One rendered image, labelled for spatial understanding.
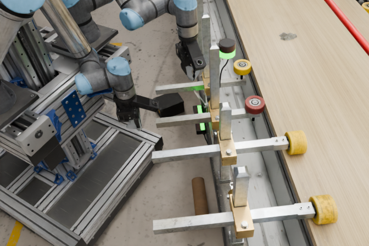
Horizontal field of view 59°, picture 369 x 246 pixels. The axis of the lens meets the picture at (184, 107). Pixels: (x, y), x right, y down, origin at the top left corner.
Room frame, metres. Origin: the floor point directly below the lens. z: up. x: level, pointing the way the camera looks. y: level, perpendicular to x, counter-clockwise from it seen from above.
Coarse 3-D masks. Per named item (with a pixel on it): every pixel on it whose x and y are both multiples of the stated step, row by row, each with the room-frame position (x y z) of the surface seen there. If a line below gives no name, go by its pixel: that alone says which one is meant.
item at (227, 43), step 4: (224, 40) 0.99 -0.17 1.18; (228, 40) 0.99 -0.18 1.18; (232, 40) 0.99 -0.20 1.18; (220, 44) 0.97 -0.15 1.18; (224, 44) 0.97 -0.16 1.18; (228, 44) 0.96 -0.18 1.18; (232, 44) 0.96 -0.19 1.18; (220, 60) 0.96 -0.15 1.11; (220, 72) 0.98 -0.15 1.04; (220, 76) 0.98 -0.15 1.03; (220, 80) 0.98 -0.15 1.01; (220, 84) 0.98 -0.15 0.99
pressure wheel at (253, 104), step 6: (252, 96) 0.97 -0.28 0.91; (258, 96) 0.96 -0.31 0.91; (246, 102) 0.94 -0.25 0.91; (252, 102) 0.94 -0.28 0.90; (258, 102) 0.93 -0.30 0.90; (264, 102) 0.93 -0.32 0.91; (246, 108) 0.92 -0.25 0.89; (252, 108) 0.90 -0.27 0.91; (258, 108) 0.90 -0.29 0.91; (252, 120) 0.93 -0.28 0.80
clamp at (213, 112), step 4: (216, 108) 0.96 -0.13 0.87; (212, 112) 0.94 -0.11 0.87; (216, 112) 0.94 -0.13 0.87; (212, 116) 0.91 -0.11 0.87; (212, 120) 0.89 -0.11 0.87; (216, 120) 0.89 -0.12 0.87; (212, 124) 0.89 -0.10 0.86; (216, 124) 0.89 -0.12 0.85; (212, 128) 0.89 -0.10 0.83; (216, 128) 0.89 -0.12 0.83
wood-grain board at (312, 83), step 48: (240, 0) 1.79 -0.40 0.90; (288, 0) 1.73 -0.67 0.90; (336, 0) 1.67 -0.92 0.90; (288, 48) 1.27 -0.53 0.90; (336, 48) 1.23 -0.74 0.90; (288, 96) 0.95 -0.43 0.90; (336, 96) 0.92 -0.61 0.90; (336, 144) 0.69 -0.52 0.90; (336, 192) 0.50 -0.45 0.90; (336, 240) 0.36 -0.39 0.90
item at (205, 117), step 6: (192, 114) 0.95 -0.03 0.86; (198, 114) 0.94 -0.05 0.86; (204, 114) 0.94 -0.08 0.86; (234, 114) 0.92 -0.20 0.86; (240, 114) 0.92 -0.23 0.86; (246, 114) 0.92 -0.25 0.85; (252, 114) 0.92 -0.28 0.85; (258, 114) 0.92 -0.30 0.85; (156, 120) 0.94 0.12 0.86; (162, 120) 0.93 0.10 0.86; (168, 120) 0.93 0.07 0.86; (174, 120) 0.93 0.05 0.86; (180, 120) 0.92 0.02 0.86; (186, 120) 0.92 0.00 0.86; (192, 120) 0.92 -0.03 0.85; (198, 120) 0.92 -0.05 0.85; (204, 120) 0.92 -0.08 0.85; (210, 120) 0.92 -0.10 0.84; (156, 126) 0.92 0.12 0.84; (162, 126) 0.92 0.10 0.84; (168, 126) 0.92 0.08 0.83
